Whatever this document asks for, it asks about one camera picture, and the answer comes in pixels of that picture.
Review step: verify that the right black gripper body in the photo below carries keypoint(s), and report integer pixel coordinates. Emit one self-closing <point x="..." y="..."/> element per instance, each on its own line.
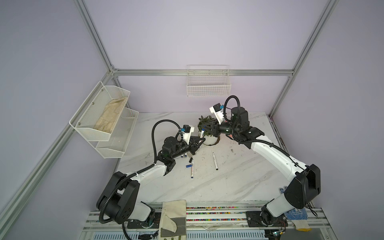
<point x="226" y="129"/>

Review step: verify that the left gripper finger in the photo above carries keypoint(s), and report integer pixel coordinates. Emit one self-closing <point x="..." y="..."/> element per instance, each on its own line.
<point x="194" y="147"/>
<point x="196" y="140"/>

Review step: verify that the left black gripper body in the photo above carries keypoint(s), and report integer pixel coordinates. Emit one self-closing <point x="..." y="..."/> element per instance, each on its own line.
<point x="182" y="148"/>

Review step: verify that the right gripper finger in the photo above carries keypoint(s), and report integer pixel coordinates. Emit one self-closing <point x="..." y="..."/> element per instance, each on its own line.
<point x="212" y="133"/>
<point x="210" y="124"/>

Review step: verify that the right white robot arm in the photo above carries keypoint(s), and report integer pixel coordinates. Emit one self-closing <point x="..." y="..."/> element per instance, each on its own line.
<point x="304" y="180"/>

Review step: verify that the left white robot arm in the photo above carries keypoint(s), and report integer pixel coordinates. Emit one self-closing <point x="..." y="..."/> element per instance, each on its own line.
<point x="118" y="201"/>

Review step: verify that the green potted plant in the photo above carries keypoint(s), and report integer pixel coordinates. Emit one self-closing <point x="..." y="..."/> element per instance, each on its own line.
<point x="210" y="141"/>

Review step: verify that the beige glove in rack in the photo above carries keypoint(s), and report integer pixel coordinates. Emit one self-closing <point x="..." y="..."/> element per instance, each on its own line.
<point x="110" y="115"/>

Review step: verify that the white two-tier mesh rack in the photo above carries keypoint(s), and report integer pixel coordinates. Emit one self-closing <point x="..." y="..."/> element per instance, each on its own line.
<point x="112" y="145"/>

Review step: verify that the beige canvas glove front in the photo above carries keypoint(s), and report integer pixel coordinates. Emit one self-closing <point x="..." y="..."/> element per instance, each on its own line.
<point x="173" y="221"/>

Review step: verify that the blue dotted work glove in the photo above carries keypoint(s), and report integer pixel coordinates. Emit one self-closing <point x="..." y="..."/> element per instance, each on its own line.
<point x="299" y="218"/>

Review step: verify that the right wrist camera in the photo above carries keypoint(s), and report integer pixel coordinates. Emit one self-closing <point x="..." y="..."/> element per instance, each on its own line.
<point x="218" y="111"/>

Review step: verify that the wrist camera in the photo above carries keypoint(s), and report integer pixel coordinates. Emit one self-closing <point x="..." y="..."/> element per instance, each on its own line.
<point x="218" y="111"/>
<point x="187" y="131"/>

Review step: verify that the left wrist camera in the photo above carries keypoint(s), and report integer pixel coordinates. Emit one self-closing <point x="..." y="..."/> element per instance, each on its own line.
<point x="187" y="131"/>

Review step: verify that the white wire wall basket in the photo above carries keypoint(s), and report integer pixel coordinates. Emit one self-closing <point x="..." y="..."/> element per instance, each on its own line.
<point x="208" y="81"/>

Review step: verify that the aluminium frame rails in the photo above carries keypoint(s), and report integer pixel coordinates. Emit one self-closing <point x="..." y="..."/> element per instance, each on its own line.
<point x="52" y="56"/>

